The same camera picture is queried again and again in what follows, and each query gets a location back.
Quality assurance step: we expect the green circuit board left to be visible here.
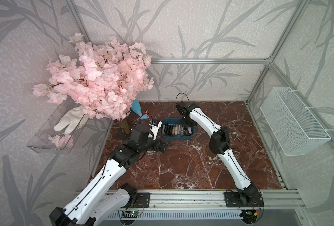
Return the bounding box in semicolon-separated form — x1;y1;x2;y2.
121;210;144;219

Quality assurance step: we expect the small circuit board right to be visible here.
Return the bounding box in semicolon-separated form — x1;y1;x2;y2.
240;210;260;225

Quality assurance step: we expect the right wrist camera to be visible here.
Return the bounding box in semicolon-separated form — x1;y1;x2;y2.
176;101;198;115

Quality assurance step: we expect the white fabric glove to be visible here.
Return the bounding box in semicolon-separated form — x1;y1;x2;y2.
53;106;89;134

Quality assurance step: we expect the white wire mesh basket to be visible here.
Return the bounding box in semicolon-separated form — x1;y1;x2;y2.
260;87;331;156

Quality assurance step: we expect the pink cherry blossom tree crown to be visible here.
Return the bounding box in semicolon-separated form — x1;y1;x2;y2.
32;32;155;121

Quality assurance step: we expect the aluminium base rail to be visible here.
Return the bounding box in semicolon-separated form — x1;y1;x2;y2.
73;189;306;221

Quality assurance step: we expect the brown artificial tree trunk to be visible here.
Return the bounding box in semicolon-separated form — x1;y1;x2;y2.
118;118;131;135

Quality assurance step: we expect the pink clear lip gloss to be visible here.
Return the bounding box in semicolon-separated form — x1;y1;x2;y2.
180;126;185;137

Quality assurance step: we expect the dark square tree base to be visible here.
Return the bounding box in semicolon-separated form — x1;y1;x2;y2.
115;130;132;140

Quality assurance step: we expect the clear acrylic wall shelf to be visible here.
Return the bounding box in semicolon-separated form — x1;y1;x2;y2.
26;97;85;155

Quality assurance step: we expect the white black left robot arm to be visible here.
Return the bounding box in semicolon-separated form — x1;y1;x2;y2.
50;121;168;226

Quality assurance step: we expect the teal plastic storage box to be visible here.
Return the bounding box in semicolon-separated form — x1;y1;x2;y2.
159;118;195;140

